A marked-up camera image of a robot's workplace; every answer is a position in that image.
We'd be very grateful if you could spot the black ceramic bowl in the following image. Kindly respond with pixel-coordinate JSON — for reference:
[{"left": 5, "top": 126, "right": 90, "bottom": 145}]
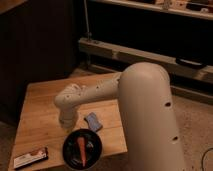
[{"left": 62, "top": 129, "right": 102, "bottom": 171}]

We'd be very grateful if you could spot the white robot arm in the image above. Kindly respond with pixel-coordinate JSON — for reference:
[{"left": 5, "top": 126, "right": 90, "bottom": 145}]
[{"left": 54, "top": 62, "right": 186, "bottom": 171}]

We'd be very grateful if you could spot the metal pole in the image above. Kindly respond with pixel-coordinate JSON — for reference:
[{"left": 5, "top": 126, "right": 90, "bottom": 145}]
[{"left": 83, "top": 0, "right": 92, "bottom": 41}]

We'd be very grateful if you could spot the orange carrot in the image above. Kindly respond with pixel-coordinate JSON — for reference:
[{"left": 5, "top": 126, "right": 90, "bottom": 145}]
[{"left": 77, "top": 137, "right": 86, "bottom": 167}]

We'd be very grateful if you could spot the wooden table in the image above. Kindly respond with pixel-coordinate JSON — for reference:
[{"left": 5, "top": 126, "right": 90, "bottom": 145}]
[{"left": 8, "top": 73, "right": 127, "bottom": 171}]

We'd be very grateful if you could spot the wooden shelf unit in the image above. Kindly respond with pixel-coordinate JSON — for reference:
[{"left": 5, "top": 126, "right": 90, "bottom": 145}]
[{"left": 77, "top": 0, "right": 213, "bottom": 104}]

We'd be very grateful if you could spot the black white box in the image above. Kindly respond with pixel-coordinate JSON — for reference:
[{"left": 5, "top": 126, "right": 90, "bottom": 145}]
[{"left": 13, "top": 147, "right": 48, "bottom": 169}]

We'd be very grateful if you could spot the black handle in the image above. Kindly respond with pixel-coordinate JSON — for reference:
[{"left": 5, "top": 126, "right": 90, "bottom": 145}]
[{"left": 175, "top": 58, "right": 207, "bottom": 69}]

